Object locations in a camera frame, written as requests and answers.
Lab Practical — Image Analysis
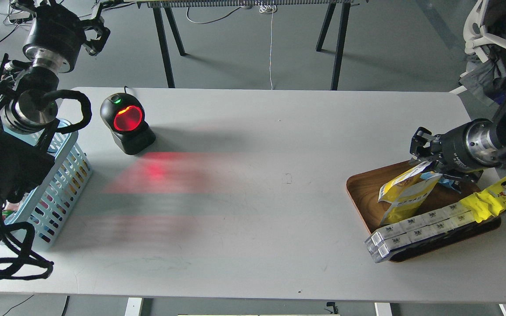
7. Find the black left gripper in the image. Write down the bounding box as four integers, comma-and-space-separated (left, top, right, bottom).
22, 1, 111, 73

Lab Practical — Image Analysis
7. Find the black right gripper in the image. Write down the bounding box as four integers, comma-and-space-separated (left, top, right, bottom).
409, 119, 499, 183

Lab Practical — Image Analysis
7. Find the yellow white snack pouch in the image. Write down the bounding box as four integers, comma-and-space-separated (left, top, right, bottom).
378, 162, 443, 226

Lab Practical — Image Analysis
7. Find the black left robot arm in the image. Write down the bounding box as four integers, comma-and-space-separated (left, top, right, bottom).
0, 0, 115, 280

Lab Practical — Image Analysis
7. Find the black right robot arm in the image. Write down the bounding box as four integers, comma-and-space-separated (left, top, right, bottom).
409, 91, 506, 183

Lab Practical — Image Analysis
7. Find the blue snack bag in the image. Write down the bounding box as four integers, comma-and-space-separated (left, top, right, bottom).
438, 176, 462, 194

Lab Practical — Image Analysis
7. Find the yellow cartoon snack bag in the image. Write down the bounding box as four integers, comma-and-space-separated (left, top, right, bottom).
459, 176, 506, 223

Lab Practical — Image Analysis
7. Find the white boxed snack pack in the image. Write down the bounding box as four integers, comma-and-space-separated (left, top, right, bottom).
364, 202, 476, 263

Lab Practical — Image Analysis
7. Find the light blue plastic basket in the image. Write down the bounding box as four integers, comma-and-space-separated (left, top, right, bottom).
3, 132, 93, 251

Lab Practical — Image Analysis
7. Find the black barcode scanner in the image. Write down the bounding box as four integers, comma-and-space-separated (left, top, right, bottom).
100, 86, 156, 155

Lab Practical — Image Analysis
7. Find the brown wooden tray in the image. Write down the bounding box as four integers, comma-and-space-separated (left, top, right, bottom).
346, 161, 502, 262

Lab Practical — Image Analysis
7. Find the white office chair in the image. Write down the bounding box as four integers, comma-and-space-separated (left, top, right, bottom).
451, 0, 506, 104

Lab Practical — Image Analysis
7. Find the black metal frame table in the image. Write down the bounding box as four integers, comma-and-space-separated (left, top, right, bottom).
132, 0, 357, 90

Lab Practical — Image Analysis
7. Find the white hanging cable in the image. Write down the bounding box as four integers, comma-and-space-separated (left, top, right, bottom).
260, 4, 278, 90

